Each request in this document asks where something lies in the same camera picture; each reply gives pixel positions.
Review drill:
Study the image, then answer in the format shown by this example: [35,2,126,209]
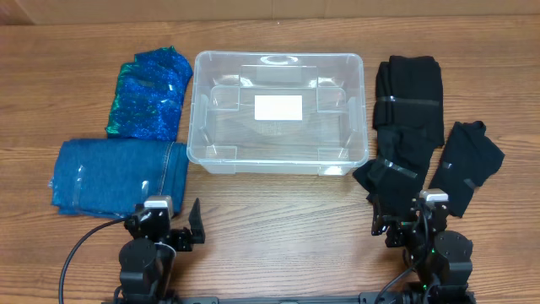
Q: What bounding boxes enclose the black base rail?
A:
[100,290,477,304]

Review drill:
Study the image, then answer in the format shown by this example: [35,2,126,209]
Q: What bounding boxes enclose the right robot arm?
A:
[368,198,476,303]

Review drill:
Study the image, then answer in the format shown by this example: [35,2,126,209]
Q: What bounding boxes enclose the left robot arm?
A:
[119,196,205,303]

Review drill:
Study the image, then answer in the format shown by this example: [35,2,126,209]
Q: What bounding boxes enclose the white label in bin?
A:
[254,95,303,121]

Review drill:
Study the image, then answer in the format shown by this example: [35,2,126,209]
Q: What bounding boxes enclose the clear plastic storage bin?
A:
[186,51,370,176]

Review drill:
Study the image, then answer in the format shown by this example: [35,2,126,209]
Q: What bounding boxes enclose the blue sequin garment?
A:
[105,46,193,141]

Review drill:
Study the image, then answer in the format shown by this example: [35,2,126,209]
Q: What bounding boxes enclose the blue denim jeans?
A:
[49,139,189,218]

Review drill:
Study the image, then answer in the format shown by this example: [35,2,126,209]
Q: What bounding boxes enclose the small folded black garment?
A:
[429,121,505,217]

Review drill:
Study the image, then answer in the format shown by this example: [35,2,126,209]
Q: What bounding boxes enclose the large folded black garment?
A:
[353,56,445,217]

